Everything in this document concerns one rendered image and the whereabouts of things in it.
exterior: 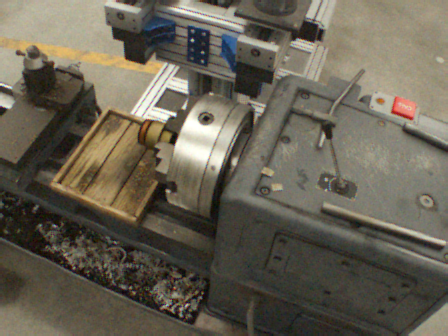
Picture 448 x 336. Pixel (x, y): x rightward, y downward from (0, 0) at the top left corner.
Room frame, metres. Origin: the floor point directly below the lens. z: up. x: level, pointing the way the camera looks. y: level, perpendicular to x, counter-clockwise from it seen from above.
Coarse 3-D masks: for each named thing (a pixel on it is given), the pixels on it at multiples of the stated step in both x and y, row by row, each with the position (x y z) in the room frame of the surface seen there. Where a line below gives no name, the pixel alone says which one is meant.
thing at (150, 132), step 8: (144, 120) 0.88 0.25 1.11; (152, 120) 0.89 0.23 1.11; (160, 120) 0.89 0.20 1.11; (144, 128) 0.85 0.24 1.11; (152, 128) 0.85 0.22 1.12; (160, 128) 0.85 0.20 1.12; (144, 136) 0.84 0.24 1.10; (152, 136) 0.83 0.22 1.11; (160, 136) 0.83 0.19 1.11; (168, 136) 0.84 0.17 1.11; (176, 136) 0.87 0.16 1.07; (144, 144) 0.83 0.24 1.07; (152, 144) 0.82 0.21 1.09
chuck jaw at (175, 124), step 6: (192, 96) 0.91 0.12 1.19; (192, 102) 0.90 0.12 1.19; (186, 108) 0.89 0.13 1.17; (180, 114) 0.88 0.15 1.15; (186, 114) 0.88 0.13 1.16; (168, 120) 0.87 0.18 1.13; (174, 120) 0.87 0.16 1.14; (180, 120) 0.87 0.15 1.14; (168, 126) 0.86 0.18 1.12; (174, 126) 0.86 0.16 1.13; (180, 126) 0.86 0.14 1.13
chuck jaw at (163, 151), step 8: (160, 144) 0.81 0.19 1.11; (168, 144) 0.81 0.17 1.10; (160, 152) 0.78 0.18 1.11; (168, 152) 0.78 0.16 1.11; (160, 160) 0.76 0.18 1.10; (168, 160) 0.76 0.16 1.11; (160, 168) 0.72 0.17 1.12; (160, 176) 0.71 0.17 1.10; (168, 184) 0.69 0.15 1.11; (176, 192) 0.68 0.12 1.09
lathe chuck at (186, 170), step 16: (208, 96) 0.89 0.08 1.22; (192, 112) 0.82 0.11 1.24; (208, 112) 0.82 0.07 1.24; (224, 112) 0.83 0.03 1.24; (192, 128) 0.77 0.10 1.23; (208, 128) 0.78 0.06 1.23; (176, 144) 0.74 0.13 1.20; (192, 144) 0.74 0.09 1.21; (208, 144) 0.74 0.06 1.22; (176, 160) 0.71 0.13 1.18; (192, 160) 0.71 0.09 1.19; (176, 176) 0.69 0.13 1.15; (192, 176) 0.68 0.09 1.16; (192, 192) 0.66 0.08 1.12; (192, 208) 0.66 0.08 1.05
